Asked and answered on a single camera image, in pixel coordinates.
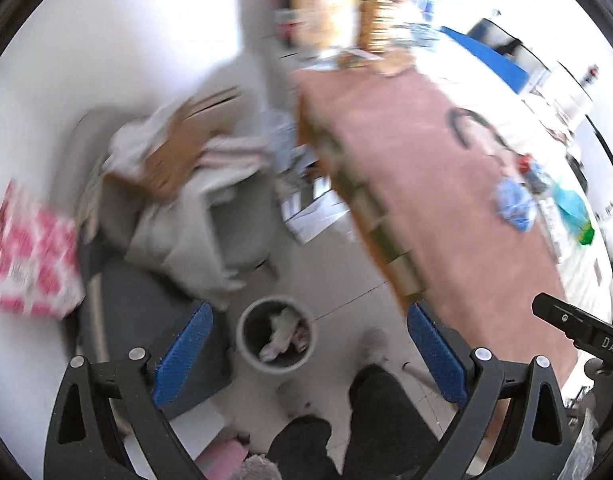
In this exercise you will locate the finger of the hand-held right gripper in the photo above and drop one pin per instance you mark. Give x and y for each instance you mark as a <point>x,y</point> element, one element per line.
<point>561,316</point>

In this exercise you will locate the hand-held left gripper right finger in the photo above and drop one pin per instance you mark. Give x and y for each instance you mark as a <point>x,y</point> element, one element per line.
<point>436,355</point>

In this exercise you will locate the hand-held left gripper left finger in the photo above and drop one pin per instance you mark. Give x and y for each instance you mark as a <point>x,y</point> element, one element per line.
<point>184,355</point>

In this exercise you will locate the white round waste bin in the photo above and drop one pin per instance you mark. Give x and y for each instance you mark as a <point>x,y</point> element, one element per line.
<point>251,345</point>

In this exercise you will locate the white tissue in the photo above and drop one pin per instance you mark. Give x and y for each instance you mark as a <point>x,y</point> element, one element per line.
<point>281,332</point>

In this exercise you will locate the white fluffy slipper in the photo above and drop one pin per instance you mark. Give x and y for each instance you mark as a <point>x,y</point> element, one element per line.
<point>292,397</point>
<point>375,345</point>

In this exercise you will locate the green plastic packet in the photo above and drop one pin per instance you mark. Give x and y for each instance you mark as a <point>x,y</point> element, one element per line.
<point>586,234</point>

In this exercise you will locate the teal plastic bag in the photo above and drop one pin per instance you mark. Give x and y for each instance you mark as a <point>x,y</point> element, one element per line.
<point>568,207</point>

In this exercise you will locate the blue plastic packet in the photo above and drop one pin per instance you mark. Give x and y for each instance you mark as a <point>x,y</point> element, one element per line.
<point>515,205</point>

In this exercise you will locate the white cloth pile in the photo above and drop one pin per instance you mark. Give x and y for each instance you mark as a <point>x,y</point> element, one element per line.
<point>176,230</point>

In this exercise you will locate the small red blue carton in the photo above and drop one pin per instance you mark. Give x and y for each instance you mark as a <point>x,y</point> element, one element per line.
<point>535,172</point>

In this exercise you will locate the pink floral bag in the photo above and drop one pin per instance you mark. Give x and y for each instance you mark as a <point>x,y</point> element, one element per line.
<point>34,255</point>

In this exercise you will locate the pink striped cat-print tablecloth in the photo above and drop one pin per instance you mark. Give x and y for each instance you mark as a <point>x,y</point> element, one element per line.
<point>426,170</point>

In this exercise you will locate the white papers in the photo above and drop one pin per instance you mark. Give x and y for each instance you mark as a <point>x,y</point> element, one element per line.
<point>314,212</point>

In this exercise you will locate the white padded chair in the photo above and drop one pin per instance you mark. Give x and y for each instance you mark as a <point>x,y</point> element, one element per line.
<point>561,80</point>

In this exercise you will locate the flat brown cardboard box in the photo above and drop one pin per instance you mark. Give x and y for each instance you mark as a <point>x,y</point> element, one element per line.
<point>394,66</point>

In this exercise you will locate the golden embossed bottle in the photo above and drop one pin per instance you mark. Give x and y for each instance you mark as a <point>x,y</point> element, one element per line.
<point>379,22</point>

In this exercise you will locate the yellow snack bag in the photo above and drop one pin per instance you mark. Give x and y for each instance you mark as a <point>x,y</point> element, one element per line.
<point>326,5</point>

